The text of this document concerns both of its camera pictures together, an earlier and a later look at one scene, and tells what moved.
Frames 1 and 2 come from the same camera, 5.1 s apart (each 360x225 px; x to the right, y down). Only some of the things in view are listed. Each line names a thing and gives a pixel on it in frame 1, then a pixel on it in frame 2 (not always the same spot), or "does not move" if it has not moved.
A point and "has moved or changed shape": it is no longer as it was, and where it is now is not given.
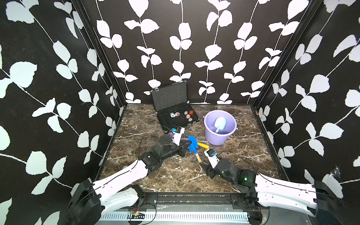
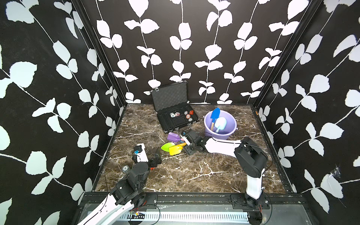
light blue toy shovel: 220,123 does not move
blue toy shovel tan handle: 193,146 has moved or changed shape
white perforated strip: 175,216 does not move
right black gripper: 209,169 to 187,149
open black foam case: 171,102 does not move
